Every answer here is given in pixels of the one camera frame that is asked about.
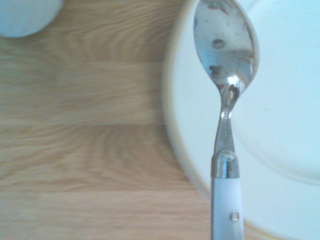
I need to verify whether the white handled metal spoon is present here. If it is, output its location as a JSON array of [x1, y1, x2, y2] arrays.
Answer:
[[193, 0, 260, 240]]

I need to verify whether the white round plate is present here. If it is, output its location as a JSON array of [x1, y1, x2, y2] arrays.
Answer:
[[161, 0, 320, 240]]

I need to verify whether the white plastic cup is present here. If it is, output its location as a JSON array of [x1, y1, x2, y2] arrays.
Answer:
[[0, 0, 64, 39]]

